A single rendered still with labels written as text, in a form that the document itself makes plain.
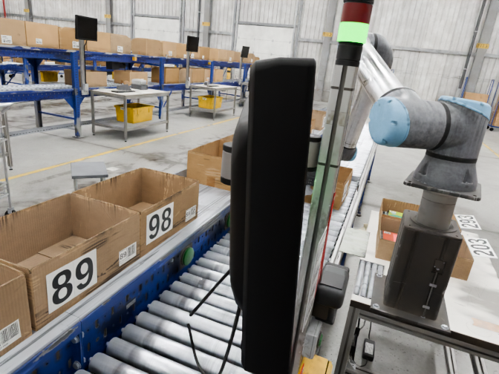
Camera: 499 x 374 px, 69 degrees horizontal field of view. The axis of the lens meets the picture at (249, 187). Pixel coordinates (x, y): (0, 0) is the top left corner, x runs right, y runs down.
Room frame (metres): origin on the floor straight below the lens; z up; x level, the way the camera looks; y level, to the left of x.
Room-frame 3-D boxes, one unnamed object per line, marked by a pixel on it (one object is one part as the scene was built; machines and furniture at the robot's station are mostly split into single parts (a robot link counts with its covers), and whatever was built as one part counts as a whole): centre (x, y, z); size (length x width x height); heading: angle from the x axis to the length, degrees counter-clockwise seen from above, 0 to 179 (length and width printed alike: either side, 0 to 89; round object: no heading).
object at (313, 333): (0.69, -0.19, 0.95); 0.07 x 0.03 x 0.07; 160
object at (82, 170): (3.25, 1.42, 0.21); 0.50 x 0.42 x 0.44; 118
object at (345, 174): (2.25, -0.48, 0.83); 0.39 x 0.29 x 0.17; 159
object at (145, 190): (1.29, 0.41, 0.96); 0.39 x 0.29 x 0.17; 160
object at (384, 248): (1.55, -0.83, 0.80); 0.38 x 0.28 x 0.10; 72
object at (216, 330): (0.93, 0.05, 0.72); 0.52 x 0.05 x 0.05; 70
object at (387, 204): (1.85, -0.93, 0.80); 0.38 x 0.28 x 0.10; 72
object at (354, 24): (0.70, -0.15, 1.62); 0.05 x 0.05 x 0.06
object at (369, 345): (1.72, -0.80, 0.02); 0.15 x 0.06 x 0.03; 160
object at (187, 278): (1.11, -0.01, 0.72); 0.52 x 0.05 x 0.05; 70
